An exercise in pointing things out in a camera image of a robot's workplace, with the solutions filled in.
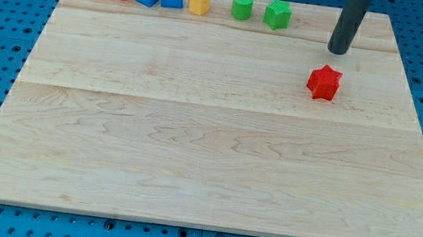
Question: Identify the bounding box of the red star block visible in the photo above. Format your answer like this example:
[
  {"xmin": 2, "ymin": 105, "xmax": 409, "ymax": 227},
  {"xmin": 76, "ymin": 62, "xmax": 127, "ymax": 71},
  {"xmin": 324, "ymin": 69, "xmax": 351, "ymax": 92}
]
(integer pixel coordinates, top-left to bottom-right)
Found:
[{"xmin": 307, "ymin": 65, "xmax": 343, "ymax": 101}]

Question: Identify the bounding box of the green star block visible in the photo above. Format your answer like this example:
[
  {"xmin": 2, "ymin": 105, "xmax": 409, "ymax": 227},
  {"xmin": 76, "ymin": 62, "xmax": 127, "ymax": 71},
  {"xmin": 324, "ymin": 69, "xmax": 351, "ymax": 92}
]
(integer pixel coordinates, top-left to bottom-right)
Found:
[{"xmin": 263, "ymin": 0, "xmax": 292, "ymax": 30}]

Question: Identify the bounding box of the wooden board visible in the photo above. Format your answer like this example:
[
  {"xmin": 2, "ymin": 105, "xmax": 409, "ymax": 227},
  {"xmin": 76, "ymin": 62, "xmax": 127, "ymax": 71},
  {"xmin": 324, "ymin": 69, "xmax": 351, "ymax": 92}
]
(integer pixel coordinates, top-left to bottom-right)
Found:
[{"xmin": 0, "ymin": 0, "xmax": 423, "ymax": 237}]

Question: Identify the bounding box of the green cylinder block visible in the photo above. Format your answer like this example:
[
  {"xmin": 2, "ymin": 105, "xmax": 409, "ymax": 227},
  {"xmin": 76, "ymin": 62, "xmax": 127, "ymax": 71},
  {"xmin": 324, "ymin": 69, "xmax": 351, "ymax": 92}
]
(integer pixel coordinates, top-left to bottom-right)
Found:
[{"xmin": 231, "ymin": 0, "xmax": 254, "ymax": 20}]

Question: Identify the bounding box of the yellow hexagon block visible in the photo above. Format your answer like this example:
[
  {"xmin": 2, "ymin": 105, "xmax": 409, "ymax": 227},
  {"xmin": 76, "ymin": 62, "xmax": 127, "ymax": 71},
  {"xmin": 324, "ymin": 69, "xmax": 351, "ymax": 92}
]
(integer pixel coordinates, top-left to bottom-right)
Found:
[{"xmin": 188, "ymin": 0, "xmax": 210, "ymax": 15}]

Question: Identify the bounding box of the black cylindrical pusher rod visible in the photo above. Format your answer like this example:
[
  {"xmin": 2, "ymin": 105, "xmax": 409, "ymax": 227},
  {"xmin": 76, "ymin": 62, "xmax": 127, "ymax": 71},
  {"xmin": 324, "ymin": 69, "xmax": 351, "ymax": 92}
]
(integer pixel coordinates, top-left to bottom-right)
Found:
[{"xmin": 327, "ymin": 0, "xmax": 372, "ymax": 55}]

